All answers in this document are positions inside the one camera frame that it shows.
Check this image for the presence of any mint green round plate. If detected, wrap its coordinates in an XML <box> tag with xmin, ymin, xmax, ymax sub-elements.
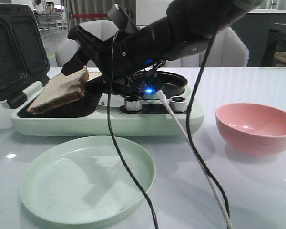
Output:
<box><xmin>20</xmin><ymin>136</ymin><xmax>155</xmax><ymax>228</ymax></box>

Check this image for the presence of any pink bowl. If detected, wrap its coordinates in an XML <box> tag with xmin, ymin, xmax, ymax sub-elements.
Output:
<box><xmin>215</xmin><ymin>103</ymin><xmax>286</xmax><ymax>155</ymax></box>

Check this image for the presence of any grey kitchen counter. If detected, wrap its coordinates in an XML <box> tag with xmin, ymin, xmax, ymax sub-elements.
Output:
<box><xmin>231</xmin><ymin>9</ymin><xmax>286</xmax><ymax>67</ymax></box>

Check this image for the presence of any right grey upholstered chair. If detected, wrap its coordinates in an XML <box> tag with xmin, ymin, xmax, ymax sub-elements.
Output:
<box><xmin>165</xmin><ymin>27</ymin><xmax>249</xmax><ymax>67</ymax></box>

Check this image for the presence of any round black frying pan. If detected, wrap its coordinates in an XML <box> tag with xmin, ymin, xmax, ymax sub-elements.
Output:
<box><xmin>157</xmin><ymin>71</ymin><xmax>188</xmax><ymax>98</ymax></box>

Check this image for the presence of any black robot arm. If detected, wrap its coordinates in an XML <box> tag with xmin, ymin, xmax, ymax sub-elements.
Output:
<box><xmin>61</xmin><ymin>0</ymin><xmax>261</xmax><ymax>95</ymax></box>

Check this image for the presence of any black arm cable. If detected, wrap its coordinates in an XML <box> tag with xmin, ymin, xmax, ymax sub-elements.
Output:
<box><xmin>185</xmin><ymin>31</ymin><xmax>231</xmax><ymax>215</ymax></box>

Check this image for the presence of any white cabinet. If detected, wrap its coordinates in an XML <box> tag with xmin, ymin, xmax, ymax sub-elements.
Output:
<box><xmin>136</xmin><ymin>0</ymin><xmax>172</xmax><ymax>26</ymax></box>

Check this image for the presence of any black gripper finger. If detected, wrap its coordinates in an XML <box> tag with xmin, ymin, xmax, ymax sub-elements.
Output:
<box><xmin>61</xmin><ymin>42</ymin><xmax>94</xmax><ymax>76</ymax></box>
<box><xmin>84</xmin><ymin>76</ymin><xmax>124</xmax><ymax>96</ymax></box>

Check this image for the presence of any red barrier belt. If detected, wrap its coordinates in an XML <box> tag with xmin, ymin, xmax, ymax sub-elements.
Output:
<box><xmin>72</xmin><ymin>13</ymin><xmax>109</xmax><ymax>18</ymax></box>

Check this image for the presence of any breakfast maker hinged lid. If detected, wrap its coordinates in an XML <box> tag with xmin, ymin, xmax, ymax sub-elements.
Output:
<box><xmin>0</xmin><ymin>4</ymin><xmax>50</xmax><ymax>109</ymax></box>

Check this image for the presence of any left silver control knob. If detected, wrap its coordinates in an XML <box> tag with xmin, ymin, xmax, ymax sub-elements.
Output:
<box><xmin>123</xmin><ymin>95</ymin><xmax>142</xmax><ymax>112</ymax></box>

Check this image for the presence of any grey upholstered chair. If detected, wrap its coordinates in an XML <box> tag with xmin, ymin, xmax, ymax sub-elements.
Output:
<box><xmin>55</xmin><ymin>19</ymin><xmax>118</xmax><ymax>67</ymax></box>
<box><xmin>165</xmin><ymin>27</ymin><xmax>249</xmax><ymax>67</ymax></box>

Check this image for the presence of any bread slice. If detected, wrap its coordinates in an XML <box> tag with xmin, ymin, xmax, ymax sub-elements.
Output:
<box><xmin>27</xmin><ymin>66</ymin><xmax>89</xmax><ymax>115</ymax></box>
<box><xmin>87</xmin><ymin>72</ymin><xmax>102</xmax><ymax>81</ymax></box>

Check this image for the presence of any left grey upholstered chair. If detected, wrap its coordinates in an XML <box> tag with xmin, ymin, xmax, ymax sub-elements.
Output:
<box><xmin>55</xmin><ymin>19</ymin><xmax>118</xmax><ymax>67</ymax></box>

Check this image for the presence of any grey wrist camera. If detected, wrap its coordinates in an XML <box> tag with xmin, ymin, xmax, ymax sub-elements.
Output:
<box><xmin>107</xmin><ymin>3</ymin><xmax>139</xmax><ymax>33</ymax></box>

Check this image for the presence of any white usb cable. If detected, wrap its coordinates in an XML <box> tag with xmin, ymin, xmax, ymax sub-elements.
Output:
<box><xmin>156</xmin><ymin>89</ymin><xmax>234</xmax><ymax>229</ymax></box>

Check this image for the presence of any right silver control knob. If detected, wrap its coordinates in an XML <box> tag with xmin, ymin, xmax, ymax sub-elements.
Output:
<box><xmin>169</xmin><ymin>96</ymin><xmax>187</xmax><ymax>113</ymax></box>

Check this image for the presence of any silver control knob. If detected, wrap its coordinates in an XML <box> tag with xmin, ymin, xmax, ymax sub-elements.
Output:
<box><xmin>123</xmin><ymin>95</ymin><xmax>142</xmax><ymax>112</ymax></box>
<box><xmin>169</xmin><ymin>96</ymin><xmax>187</xmax><ymax>113</ymax></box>

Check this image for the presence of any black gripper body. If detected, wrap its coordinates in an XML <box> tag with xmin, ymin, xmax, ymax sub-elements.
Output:
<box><xmin>67</xmin><ymin>19</ymin><xmax>172</xmax><ymax>93</ymax></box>

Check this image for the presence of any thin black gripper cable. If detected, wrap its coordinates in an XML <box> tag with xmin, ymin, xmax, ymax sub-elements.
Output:
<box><xmin>107</xmin><ymin>31</ymin><xmax>159</xmax><ymax>229</ymax></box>

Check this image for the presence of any mint green breakfast maker base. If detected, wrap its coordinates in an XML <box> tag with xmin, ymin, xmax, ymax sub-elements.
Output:
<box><xmin>10</xmin><ymin>77</ymin><xmax>204</xmax><ymax>137</ymax></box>

